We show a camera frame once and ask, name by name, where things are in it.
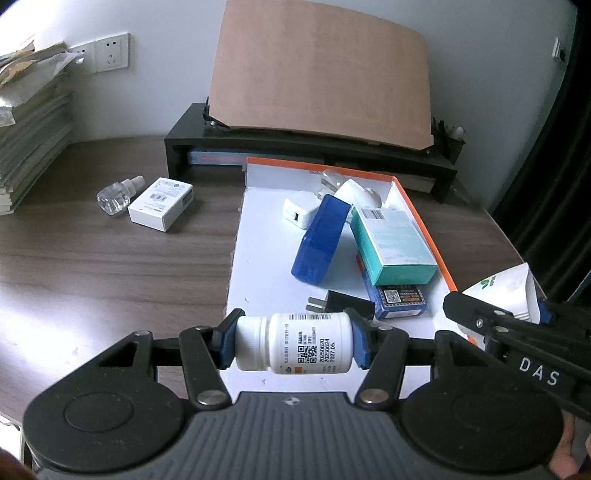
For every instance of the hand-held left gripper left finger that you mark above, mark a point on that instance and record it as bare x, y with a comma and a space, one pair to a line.
226, 344

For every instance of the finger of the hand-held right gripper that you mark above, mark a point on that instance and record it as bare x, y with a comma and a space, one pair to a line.
475, 314
561, 313

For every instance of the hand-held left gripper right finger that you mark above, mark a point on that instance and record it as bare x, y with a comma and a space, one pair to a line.
362, 344

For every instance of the white paper packet green logo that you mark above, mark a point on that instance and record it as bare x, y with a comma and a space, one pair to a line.
501, 288

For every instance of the black plug adapter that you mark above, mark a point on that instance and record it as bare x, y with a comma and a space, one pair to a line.
346, 304

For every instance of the dark playing card box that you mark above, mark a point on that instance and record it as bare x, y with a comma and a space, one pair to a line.
399, 297

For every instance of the white pill bottle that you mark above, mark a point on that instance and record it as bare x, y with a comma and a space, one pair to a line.
295, 344

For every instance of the white and orange tray box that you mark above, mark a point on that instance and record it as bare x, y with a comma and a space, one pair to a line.
263, 258

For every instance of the teal carton box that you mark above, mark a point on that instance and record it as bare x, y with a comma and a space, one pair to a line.
392, 244

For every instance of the white usb charger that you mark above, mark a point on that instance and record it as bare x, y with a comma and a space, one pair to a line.
301, 212

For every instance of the person's right hand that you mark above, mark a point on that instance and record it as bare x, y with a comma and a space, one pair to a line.
570, 447

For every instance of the blue plastic box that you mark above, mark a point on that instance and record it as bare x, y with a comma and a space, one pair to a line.
321, 240

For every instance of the white plug-in night light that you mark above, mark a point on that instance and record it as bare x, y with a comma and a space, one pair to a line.
358, 191

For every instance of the small white carton box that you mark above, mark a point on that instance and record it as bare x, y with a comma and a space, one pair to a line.
161, 203

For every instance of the black mesh pen holder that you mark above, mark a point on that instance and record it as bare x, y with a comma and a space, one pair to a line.
450, 147

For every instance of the clear glass bulb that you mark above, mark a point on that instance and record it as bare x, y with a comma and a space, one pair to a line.
333, 177

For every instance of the dark curtain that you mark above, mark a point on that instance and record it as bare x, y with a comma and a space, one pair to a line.
554, 138

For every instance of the clear glass bottle white cap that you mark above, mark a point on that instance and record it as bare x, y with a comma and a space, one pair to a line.
117, 196

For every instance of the book under monitor riser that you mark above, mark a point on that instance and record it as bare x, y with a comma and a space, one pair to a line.
217, 157

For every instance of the black monitor riser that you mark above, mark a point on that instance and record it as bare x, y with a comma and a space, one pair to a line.
184, 134

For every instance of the brown cardboard sheet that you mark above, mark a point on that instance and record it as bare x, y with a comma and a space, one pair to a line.
318, 69

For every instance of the stack of books and papers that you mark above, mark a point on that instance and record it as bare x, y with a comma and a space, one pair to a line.
32, 129

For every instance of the white wall switch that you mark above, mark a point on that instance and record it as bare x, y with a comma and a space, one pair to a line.
559, 48

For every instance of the white wall socket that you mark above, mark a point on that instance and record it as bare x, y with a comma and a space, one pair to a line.
111, 51
84, 57

